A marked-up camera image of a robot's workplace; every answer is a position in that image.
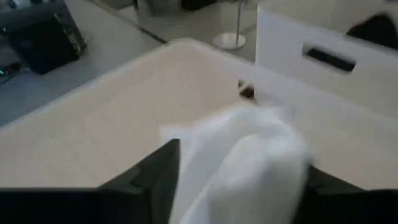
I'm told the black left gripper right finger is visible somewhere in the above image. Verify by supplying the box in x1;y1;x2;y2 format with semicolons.
294;166;366;224

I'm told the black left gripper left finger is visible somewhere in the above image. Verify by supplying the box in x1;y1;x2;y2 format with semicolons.
99;139;182;224

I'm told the white garment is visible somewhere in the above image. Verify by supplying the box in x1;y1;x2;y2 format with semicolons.
158;105;313;224

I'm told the black garment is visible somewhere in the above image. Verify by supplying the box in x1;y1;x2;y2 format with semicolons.
346;14;398;50

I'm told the white perforated plastic basket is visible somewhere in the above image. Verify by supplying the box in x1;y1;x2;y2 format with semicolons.
0;37;398;191
254;0;398;121

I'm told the white round lamp base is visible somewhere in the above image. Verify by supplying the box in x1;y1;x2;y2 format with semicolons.
213;0;247;50

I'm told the black equipment case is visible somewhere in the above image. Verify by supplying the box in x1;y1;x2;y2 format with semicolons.
0;0;88;75

